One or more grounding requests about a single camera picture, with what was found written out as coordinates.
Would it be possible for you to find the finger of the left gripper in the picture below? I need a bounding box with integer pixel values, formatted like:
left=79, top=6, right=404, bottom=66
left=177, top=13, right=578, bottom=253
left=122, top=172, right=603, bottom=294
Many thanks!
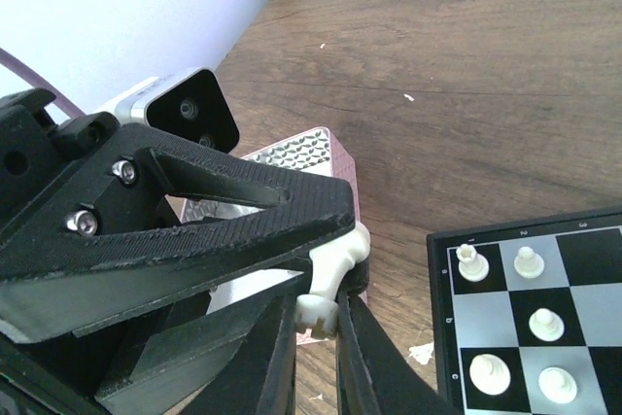
left=95, top=272, right=306, bottom=410
left=1, top=124, right=354, bottom=342

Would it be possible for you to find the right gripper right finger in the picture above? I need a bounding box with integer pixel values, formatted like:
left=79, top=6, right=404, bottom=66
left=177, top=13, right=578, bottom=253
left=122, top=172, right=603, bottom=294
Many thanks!
left=336, top=292, right=460, bottom=415

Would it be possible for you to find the pink metal tin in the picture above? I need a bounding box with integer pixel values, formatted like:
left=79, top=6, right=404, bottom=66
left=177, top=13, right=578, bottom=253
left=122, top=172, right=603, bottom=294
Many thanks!
left=181, top=126, right=358, bottom=314

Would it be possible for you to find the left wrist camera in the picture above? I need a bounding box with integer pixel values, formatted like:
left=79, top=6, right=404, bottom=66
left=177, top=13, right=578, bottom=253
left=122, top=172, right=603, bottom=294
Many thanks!
left=98, top=67, right=240, bottom=153

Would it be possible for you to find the white chess rook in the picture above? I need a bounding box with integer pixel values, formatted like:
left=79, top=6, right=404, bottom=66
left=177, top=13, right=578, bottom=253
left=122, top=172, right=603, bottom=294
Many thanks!
left=295, top=221, right=370, bottom=339

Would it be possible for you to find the black white chessboard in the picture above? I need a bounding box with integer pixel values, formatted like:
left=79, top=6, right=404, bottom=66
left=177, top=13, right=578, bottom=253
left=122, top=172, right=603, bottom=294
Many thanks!
left=427, top=207, right=621, bottom=414

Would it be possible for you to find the white chess piece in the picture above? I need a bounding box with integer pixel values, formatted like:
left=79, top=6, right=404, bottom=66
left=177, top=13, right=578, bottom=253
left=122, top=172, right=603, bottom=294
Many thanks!
left=456, top=244, right=490, bottom=282
left=514, top=246, right=545, bottom=279

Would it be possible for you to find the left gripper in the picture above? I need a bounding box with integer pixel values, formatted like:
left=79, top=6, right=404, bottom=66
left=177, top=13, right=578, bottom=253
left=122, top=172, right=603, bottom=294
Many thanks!
left=1, top=89, right=121, bottom=250

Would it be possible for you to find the white chess pawn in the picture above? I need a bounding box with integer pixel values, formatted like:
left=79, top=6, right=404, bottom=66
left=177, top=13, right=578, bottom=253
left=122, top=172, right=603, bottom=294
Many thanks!
left=537, top=366, right=578, bottom=404
left=529, top=308, right=565, bottom=342
left=468, top=354, right=511, bottom=396

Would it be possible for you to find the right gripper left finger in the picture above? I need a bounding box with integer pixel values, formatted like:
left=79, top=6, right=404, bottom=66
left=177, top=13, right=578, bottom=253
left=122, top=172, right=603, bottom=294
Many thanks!
left=184, top=283, right=309, bottom=414

